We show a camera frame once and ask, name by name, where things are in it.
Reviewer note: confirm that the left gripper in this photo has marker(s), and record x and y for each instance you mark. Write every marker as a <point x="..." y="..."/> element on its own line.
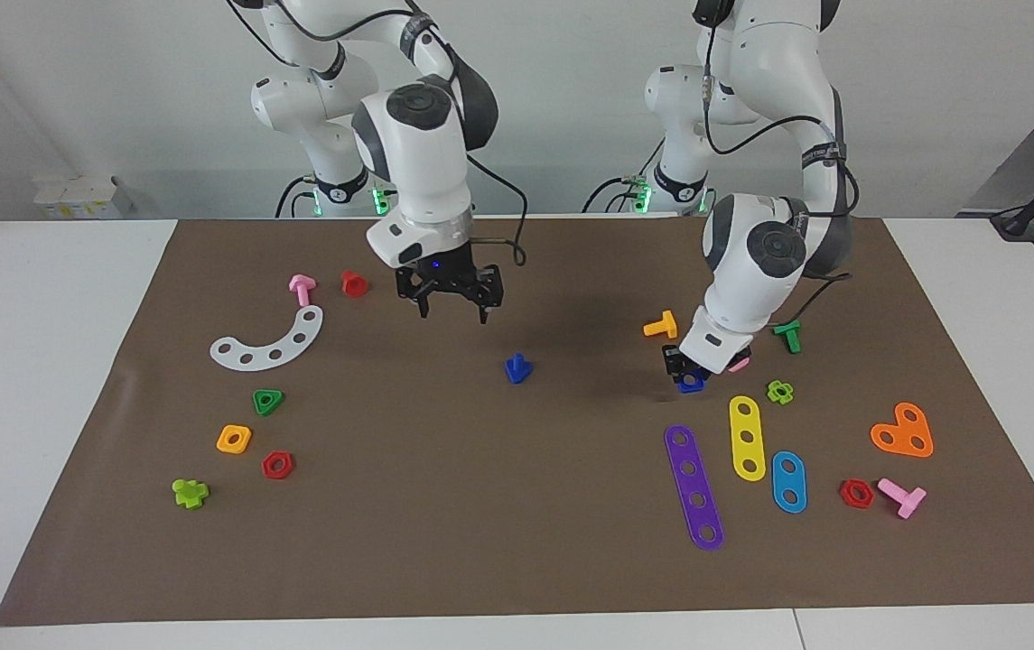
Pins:
<point x="715" y="338"/>

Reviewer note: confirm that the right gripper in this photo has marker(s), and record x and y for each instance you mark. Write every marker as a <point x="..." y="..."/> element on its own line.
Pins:
<point x="422" y="239"/>

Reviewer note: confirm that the blue square plastic nut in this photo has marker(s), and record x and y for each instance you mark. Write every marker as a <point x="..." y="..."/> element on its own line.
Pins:
<point x="690" y="386"/>

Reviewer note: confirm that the blue triangle-head plastic bolt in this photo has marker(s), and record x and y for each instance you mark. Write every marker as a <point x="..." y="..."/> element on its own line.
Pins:
<point x="517" y="369"/>

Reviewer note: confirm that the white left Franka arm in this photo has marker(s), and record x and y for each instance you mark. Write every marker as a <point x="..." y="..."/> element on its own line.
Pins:
<point x="751" y="262"/>

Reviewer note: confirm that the pink square plastic nut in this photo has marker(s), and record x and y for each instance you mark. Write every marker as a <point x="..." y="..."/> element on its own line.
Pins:
<point x="740" y="366"/>

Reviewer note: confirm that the orange-yellow plastic bolt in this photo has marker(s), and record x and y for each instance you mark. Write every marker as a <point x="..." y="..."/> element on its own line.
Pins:
<point x="663" y="325"/>

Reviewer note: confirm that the green cross-shaped plastic nut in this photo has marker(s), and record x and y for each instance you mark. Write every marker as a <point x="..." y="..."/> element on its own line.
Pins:
<point x="773" y="392"/>

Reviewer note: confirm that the yellow three-hole plastic plate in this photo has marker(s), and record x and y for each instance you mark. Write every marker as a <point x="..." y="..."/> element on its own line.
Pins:
<point x="747" y="422"/>

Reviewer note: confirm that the dark green plastic bolt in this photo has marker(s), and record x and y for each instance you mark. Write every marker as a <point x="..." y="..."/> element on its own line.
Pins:
<point x="789" y="336"/>

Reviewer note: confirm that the red plastic bolt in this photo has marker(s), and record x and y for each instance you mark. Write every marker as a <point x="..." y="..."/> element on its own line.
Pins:
<point x="353" y="284"/>

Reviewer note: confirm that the purple four-hole plastic plate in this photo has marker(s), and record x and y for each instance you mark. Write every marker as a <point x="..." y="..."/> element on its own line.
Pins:
<point x="693" y="484"/>

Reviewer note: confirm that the pink square-head plastic bolt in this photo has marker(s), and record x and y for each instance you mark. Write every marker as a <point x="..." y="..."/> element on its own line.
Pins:
<point x="301" y="289"/>
<point x="902" y="497"/>

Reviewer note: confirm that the blue two-hole plastic plate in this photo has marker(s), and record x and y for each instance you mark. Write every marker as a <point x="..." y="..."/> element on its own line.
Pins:
<point x="788" y="481"/>

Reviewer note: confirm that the red hexagonal plastic nut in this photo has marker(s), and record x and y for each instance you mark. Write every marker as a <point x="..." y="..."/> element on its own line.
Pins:
<point x="845" y="494"/>
<point x="267" y="466"/>

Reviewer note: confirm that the white curved five-hole plate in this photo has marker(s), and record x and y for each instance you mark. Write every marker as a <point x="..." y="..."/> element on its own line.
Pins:
<point x="261" y="358"/>

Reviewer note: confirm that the orange L-shaped plastic plate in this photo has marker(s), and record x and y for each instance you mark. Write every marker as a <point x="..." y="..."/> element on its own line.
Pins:
<point x="901" y="431"/>

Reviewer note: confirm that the green triangular plastic nut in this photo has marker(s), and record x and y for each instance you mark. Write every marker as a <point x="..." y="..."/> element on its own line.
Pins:
<point x="259" y="397"/>

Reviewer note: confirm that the brown table mat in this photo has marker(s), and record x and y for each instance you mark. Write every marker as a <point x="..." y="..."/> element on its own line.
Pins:
<point x="516" y="524"/>

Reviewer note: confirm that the orange square plastic nut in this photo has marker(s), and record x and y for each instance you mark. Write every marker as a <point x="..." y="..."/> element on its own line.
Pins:
<point x="225" y="433"/>

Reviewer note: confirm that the lime green cross-head bolt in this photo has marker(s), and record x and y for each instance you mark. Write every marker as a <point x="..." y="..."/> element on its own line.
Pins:
<point x="190" y="493"/>

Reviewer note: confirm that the white box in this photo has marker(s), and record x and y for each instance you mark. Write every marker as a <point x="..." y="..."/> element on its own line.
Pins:
<point x="79" y="197"/>

